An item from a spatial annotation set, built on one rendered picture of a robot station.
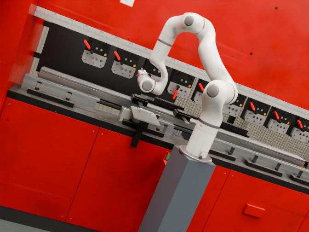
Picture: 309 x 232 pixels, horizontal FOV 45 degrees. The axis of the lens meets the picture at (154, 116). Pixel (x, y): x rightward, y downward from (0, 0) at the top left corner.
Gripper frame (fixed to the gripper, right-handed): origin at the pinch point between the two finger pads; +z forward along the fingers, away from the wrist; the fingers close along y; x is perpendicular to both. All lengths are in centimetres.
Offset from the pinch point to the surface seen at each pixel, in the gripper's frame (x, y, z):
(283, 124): 104, 39, 3
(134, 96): -2.1, 20.8, 28.8
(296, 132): 115, 45, 3
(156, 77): 10.3, 1.7, 3.4
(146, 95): 4.2, 14.9, 7.1
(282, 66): 99, -3, 3
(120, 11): -12.2, -40.1, 4.0
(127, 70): -8.6, -3.0, 3.5
